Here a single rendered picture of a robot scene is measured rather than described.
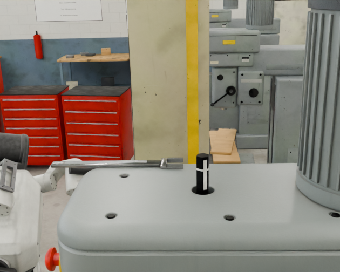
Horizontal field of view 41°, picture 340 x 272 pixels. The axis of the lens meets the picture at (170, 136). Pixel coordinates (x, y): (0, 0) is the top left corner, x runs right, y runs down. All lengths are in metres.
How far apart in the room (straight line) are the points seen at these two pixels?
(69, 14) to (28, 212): 8.84
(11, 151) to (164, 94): 1.24
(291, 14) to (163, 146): 6.74
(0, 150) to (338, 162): 0.99
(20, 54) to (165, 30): 8.14
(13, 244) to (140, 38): 1.47
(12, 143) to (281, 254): 0.95
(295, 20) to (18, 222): 8.15
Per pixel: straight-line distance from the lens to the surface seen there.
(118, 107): 5.36
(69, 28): 10.01
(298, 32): 9.08
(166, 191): 0.73
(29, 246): 1.26
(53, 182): 1.64
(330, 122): 0.66
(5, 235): 1.24
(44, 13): 10.13
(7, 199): 1.17
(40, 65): 10.29
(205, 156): 0.71
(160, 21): 2.40
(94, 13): 9.87
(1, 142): 1.39
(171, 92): 2.45
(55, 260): 0.82
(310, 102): 0.69
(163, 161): 0.83
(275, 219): 0.66
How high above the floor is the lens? 2.20
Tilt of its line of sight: 18 degrees down
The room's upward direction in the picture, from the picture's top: 2 degrees counter-clockwise
